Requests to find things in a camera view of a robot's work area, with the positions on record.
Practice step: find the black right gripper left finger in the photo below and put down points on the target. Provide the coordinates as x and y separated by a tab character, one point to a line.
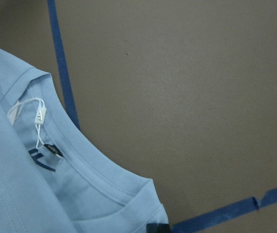
152	228

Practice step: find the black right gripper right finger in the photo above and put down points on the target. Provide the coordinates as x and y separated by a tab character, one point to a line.
164	228

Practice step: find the light blue t-shirt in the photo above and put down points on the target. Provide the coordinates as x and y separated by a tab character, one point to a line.
85	192

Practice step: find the brown paper table cover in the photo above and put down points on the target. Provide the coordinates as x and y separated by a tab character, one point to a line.
180	91

